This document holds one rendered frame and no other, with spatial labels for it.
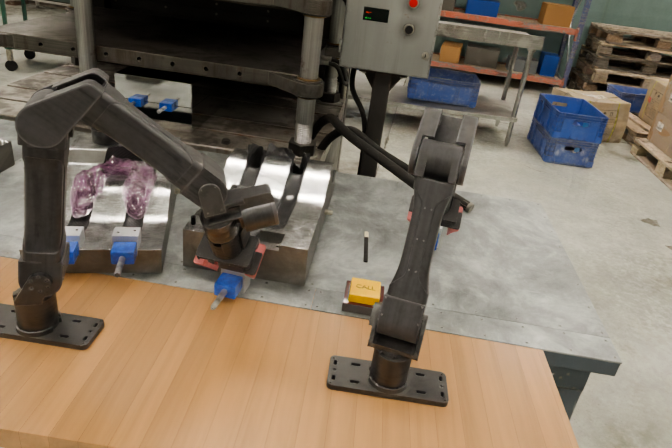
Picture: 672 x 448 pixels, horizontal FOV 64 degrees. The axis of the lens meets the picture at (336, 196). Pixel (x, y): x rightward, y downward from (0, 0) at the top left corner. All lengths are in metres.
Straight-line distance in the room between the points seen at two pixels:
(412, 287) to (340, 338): 0.22
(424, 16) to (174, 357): 1.27
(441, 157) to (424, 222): 0.11
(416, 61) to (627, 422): 1.50
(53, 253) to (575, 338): 0.96
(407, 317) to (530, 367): 0.31
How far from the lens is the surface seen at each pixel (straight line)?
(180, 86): 1.92
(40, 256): 0.95
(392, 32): 1.81
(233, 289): 1.06
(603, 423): 2.32
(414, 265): 0.86
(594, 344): 1.21
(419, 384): 0.96
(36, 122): 0.84
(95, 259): 1.17
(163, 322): 1.05
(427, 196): 0.86
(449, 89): 4.83
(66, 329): 1.05
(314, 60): 1.72
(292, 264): 1.11
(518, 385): 1.04
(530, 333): 1.17
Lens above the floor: 1.46
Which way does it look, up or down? 26 degrees down
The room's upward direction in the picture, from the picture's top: 7 degrees clockwise
